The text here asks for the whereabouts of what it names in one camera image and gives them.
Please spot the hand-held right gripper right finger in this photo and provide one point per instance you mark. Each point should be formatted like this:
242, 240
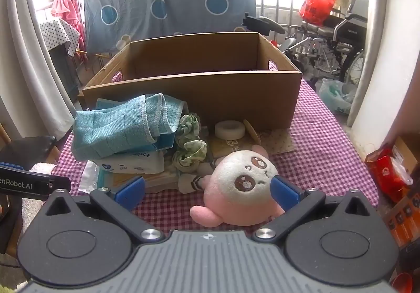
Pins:
284, 195

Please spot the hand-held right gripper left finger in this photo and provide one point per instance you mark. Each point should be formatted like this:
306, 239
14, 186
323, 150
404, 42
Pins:
131, 190

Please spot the white tissue packet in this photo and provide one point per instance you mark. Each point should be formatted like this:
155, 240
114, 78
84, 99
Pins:
131, 163

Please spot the pink and white plush toy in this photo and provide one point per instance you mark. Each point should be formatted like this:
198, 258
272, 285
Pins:
239, 181

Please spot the teal towel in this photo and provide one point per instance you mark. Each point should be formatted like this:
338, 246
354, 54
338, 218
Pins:
111, 128

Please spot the round beige pad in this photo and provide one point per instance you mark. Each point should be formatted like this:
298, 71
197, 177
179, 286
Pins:
252, 132

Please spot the brown cardboard box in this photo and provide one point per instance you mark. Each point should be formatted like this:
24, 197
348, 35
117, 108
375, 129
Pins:
213, 99

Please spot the white fluffy cloth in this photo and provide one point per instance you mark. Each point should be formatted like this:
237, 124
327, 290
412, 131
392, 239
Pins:
31, 211

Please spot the black stool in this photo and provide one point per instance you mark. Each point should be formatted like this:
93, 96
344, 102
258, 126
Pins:
26, 146

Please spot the beige floral cloth mat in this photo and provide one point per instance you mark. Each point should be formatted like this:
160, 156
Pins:
279, 142

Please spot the red checkered tablecloth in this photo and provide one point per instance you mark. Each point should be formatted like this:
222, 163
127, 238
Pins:
328, 155

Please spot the brown paper envelope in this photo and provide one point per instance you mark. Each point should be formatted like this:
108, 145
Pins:
226, 148

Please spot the white tape roll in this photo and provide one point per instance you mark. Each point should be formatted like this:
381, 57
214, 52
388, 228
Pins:
229, 130

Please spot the red snack packet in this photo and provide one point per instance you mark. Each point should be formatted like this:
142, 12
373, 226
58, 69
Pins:
384, 168

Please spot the white plastic bag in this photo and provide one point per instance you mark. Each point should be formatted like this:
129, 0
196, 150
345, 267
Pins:
338, 97

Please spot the orange carton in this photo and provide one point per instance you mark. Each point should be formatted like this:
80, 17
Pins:
403, 220

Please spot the small open cardboard carton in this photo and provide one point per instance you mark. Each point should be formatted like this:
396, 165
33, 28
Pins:
408, 148

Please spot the red plastic cup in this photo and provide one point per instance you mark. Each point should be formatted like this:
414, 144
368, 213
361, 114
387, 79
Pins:
402, 283

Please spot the white polka-dot cloth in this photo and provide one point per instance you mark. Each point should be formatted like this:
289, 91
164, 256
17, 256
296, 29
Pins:
57, 33

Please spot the folded wheelchair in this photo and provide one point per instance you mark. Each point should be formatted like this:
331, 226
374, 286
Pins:
344, 33

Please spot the black padded seat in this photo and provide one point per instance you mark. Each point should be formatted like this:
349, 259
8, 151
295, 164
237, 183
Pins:
262, 23

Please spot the pink hanging garment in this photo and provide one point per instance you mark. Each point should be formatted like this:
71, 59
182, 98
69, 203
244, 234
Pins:
70, 10

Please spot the red plastic bag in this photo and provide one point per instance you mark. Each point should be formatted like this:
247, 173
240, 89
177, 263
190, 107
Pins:
316, 5

